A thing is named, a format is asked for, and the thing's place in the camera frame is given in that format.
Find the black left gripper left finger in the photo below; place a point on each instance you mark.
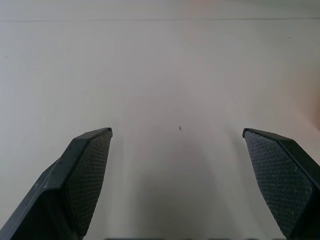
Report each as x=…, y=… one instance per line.
x=75, y=180

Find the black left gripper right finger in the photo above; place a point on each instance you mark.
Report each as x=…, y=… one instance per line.
x=280, y=180

